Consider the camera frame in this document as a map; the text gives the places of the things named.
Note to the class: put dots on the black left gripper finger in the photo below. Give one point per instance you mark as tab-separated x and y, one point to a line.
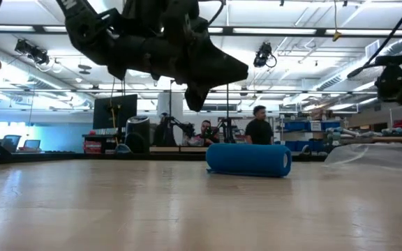
222	66
195	97

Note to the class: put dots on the clear plastic bag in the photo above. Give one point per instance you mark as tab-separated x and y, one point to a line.
375	157

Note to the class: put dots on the blue elastic bandage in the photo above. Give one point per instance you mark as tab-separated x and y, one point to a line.
246	158

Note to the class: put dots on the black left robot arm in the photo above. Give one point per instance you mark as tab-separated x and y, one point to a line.
82	31

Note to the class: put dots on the black background robot arm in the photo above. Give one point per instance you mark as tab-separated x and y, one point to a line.
167	130
229	129

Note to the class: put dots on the white column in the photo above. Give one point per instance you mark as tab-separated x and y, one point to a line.
162	101

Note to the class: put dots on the person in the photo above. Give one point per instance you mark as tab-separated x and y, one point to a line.
258	130
206	134

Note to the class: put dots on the background wooden table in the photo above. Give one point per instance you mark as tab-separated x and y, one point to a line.
178	149

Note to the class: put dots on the black monitor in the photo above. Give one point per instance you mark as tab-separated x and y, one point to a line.
115	111

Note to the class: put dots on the yellow hanging connector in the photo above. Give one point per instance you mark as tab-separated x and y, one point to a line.
336	36

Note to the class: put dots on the blue storage bin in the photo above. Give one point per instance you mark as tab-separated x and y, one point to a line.
298	125
293	144

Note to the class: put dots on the grey office chair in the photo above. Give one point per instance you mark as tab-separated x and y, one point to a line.
12	141
33	144

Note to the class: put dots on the black background rig frame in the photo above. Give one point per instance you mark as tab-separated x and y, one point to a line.
228	101

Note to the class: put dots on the black ceiling-mounted camera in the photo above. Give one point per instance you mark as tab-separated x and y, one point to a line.
262	55
33	52

